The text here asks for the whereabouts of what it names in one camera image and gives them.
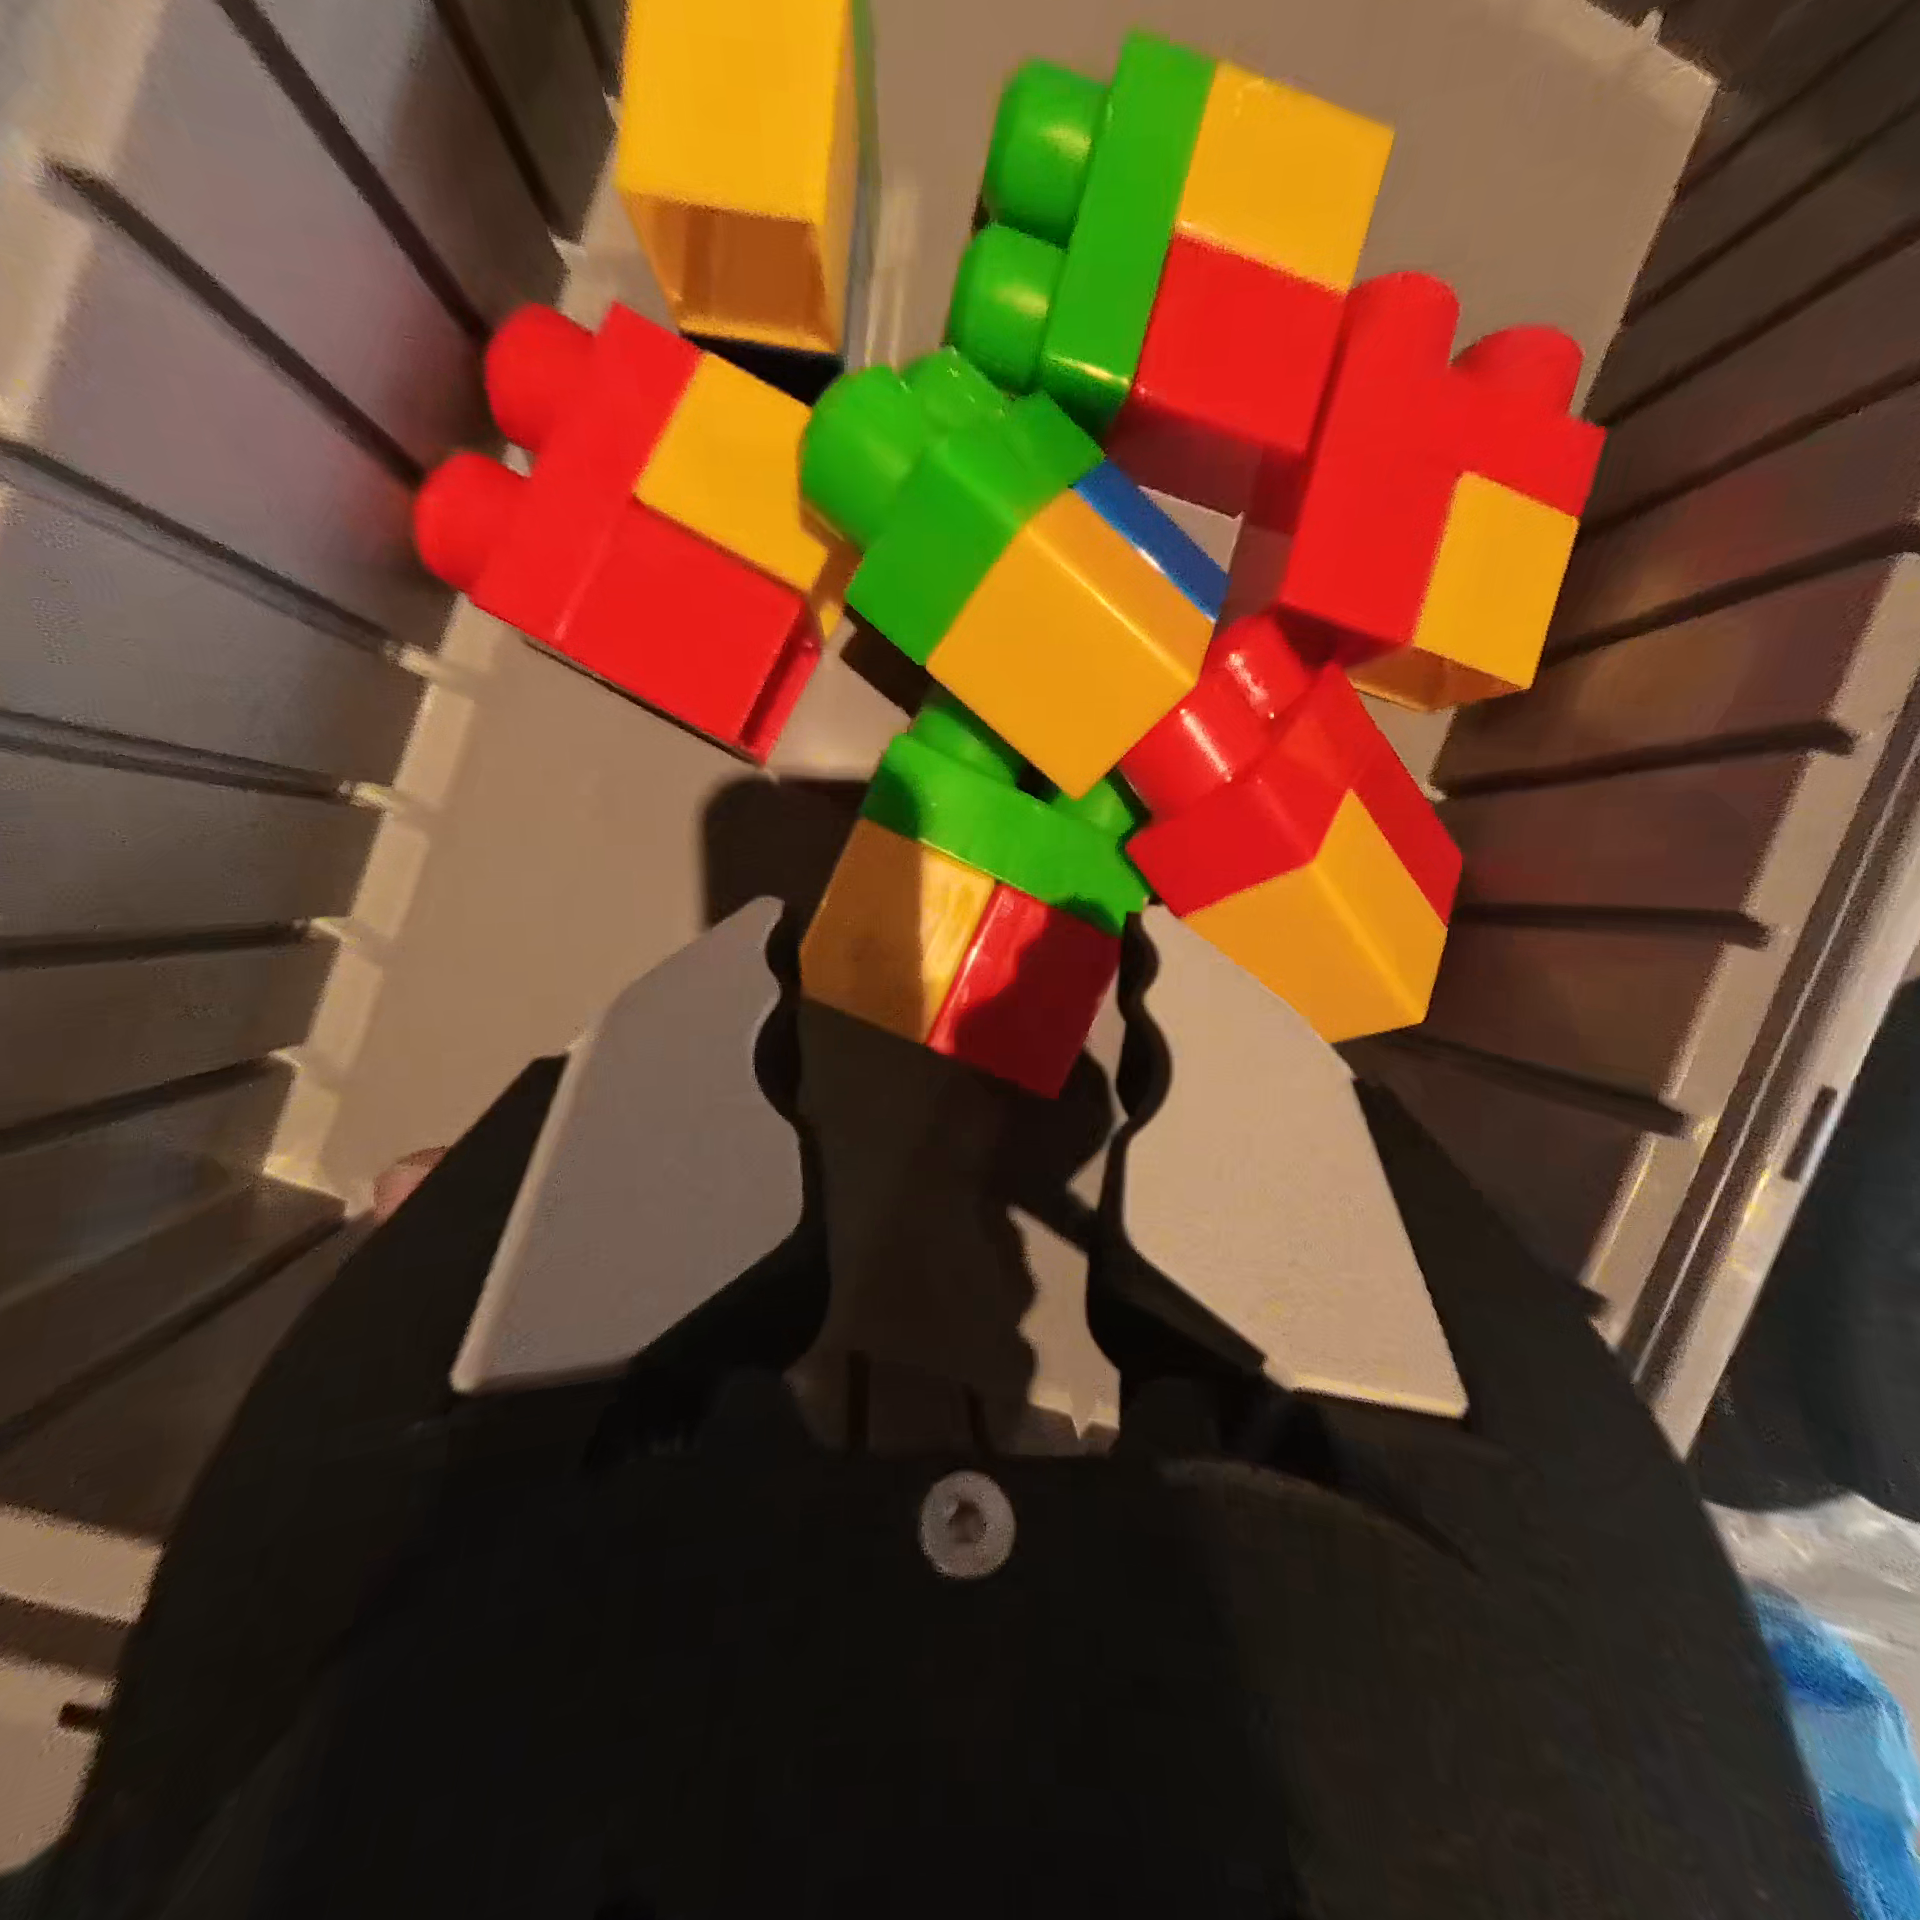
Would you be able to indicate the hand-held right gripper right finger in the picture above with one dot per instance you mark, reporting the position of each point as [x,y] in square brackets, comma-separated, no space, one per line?
[1275,1214]

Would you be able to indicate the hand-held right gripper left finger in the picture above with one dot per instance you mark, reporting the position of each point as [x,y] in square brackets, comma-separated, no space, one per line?
[645,1182]

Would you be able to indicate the red one-stud toy block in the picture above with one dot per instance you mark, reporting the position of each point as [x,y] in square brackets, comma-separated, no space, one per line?
[1036,1004]

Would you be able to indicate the yellow one-stud toy block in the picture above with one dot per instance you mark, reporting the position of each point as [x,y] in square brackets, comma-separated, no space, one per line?
[883,942]

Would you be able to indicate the green two-stud toy block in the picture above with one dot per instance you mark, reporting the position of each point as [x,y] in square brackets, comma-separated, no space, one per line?
[989,832]

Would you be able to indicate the grey plastic bin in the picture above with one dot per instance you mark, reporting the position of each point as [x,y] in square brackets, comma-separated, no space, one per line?
[225,448]

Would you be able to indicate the pile of assembled block bridges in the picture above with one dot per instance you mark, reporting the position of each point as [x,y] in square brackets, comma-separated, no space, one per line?
[1245,344]

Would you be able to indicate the black mesh office chair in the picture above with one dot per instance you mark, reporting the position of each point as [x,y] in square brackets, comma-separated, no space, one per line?
[1829,1275]

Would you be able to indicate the blue cloth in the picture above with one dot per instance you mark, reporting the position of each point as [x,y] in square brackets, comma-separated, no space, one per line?
[1843,1755]

